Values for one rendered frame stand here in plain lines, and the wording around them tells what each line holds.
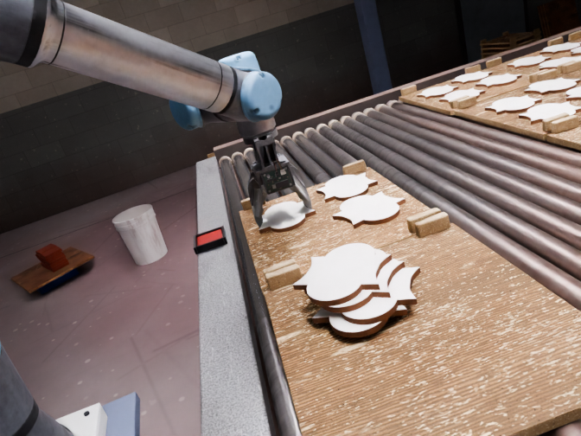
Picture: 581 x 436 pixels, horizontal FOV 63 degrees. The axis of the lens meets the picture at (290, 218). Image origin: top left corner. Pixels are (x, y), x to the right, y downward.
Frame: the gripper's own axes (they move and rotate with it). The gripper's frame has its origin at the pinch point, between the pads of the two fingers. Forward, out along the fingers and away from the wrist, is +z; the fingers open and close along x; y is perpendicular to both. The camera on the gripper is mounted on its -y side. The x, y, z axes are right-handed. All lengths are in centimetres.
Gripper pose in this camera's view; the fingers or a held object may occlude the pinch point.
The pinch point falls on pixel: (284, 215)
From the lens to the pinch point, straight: 105.4
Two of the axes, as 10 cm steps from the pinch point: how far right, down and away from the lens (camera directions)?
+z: 2.7, 8.8, 4.0
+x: 9.4, -3.3, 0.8
